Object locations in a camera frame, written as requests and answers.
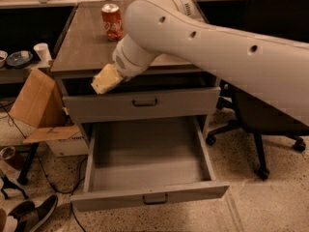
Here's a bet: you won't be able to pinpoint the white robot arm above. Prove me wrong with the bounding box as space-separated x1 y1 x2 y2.
92 0 309 125

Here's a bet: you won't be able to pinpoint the grey middle drawer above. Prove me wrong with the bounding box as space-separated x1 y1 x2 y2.
64 72 220 123

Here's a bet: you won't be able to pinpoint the grey drawer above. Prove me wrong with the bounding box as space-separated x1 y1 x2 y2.
71 117 229 211
64 72 220 123

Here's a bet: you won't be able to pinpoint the red cola can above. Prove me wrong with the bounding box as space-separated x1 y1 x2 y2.
101 3 124 41

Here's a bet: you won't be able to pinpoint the grey drawer cabinet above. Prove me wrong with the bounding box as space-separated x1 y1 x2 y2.
51 2 219 142

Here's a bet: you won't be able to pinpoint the grey bottom drawer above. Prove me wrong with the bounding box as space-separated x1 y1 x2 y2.
71 117 229 211

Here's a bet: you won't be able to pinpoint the white paper cup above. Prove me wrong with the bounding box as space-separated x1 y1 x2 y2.
33 43 52 63

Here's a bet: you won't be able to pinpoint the brown cardboard box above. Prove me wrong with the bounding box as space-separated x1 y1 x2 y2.
10 69 79 143

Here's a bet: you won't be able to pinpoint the white box under flap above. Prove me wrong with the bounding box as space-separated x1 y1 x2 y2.
46 132 89 157

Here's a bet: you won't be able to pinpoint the dark blue dish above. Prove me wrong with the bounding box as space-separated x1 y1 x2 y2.
6 50 33 69

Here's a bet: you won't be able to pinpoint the small white bowl at edge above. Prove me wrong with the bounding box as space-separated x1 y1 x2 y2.
0 50 8 69

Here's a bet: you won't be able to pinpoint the dark round container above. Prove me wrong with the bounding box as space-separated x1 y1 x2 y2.
0 146 24 170

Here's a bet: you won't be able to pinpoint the black table leg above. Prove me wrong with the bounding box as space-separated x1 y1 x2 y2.
17 143 39 185

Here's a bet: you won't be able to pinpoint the black slip-on shoe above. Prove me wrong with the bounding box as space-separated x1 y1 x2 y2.
8 194 58 232

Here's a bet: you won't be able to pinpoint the black office chair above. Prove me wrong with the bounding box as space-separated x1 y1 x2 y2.
206 0 309 180

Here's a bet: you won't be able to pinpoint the black floor cable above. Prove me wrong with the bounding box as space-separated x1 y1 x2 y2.
0 101 88 232

